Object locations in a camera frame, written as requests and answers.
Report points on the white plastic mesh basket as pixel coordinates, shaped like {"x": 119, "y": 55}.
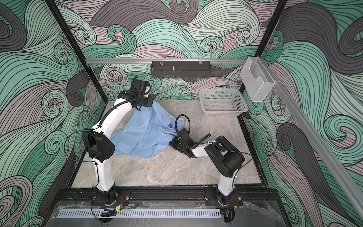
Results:
{"x": 222, "y": 102}

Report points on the white slotted cable duct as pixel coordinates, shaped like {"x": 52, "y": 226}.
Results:
{"x": 142, "y": 213}

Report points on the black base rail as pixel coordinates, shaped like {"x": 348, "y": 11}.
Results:
{"x": 206, "y": 195}

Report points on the aluminium wall rail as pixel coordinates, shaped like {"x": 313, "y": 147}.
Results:
{"x": 150, "y": 60}
{"x": 288, "y": 91}

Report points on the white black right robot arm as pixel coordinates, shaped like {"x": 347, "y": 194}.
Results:
{"x": 227, "y": 159}

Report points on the black perforated wall tray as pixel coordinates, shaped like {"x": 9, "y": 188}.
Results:
{"x": 181, "y": 69}

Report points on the light blue long sleeve shirt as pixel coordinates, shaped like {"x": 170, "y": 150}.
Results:
{"x": 148, "y": 132}

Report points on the black frame post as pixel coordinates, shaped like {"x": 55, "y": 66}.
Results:
{"x": 68, "y": 34}
{"x": 273, "y": 37}

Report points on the aluminium wall rail back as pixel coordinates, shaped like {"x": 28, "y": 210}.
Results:
{"x": 150, "y": 60}

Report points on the black frame post left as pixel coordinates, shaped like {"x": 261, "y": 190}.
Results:
{"x": 68, "y": 34}

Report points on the aluminium wall rail right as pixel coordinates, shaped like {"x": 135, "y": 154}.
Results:
{"x": 288, "y": 91}

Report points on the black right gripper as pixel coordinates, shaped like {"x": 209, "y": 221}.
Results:
{"x": 173, "y": 143}

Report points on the black frame post right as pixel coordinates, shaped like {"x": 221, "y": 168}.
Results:
{"x": 273, "y": 37}

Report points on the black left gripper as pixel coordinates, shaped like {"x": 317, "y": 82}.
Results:
{"x": 150, "y": 98}

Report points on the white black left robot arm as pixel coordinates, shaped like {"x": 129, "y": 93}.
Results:
{"x": 97, "y": 139}

